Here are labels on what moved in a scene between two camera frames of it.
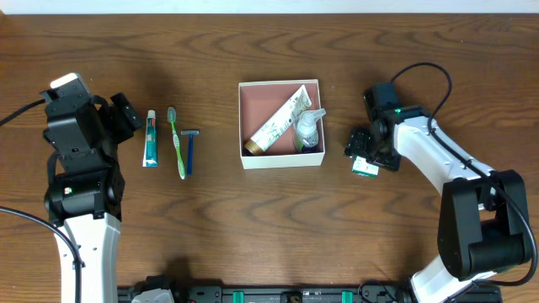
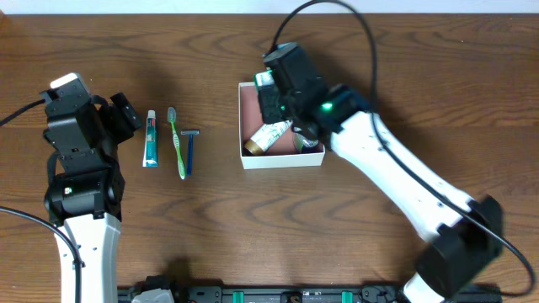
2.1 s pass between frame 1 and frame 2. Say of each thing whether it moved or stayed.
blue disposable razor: stayed
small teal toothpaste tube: stayed
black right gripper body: moved
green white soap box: moved
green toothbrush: stayed
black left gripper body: stayed
